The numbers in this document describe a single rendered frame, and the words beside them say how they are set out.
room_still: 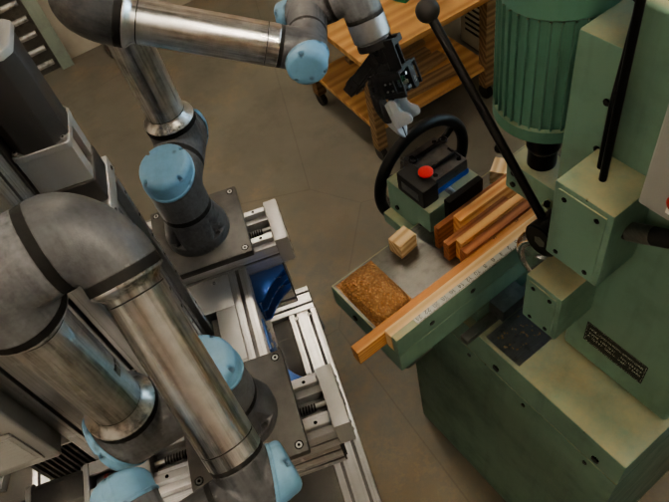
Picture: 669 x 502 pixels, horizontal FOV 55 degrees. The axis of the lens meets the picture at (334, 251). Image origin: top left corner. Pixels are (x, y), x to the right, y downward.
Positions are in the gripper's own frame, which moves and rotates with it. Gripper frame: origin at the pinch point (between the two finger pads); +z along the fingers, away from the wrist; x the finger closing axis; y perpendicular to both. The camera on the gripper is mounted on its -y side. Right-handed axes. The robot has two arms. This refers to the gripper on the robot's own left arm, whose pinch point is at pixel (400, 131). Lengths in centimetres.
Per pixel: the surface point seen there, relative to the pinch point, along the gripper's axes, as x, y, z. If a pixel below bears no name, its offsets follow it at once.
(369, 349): -42.8, 8.0, 20.8
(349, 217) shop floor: 62, -84, 63
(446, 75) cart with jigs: 126, -60, 37
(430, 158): -4.9, 8.1, 4.6
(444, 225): -15.8, 13.3, 13.4
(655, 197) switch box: -39, 58, -6
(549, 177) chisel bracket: -9.6, 33.1, 8.2
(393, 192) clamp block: -9.4, -0.4, 9.2
